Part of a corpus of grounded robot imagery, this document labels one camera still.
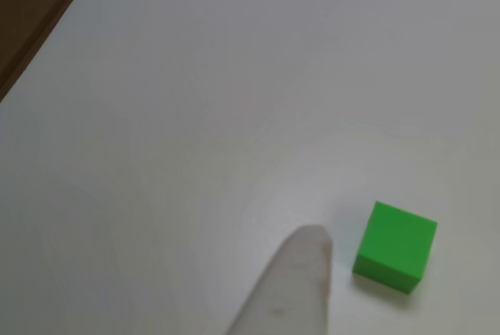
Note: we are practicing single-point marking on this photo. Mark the green cube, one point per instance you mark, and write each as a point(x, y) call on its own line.
point(394, 247)

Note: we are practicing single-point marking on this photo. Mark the small brown cardboard panel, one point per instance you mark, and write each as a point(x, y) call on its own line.
point(31, 7)

